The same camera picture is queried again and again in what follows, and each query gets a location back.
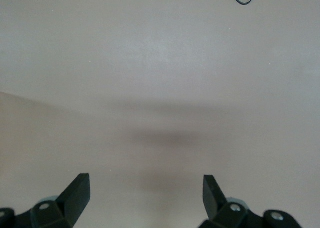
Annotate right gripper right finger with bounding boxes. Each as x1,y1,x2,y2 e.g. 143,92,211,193
198,174,303,228

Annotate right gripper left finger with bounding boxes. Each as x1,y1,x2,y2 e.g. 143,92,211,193
0,173,91,228

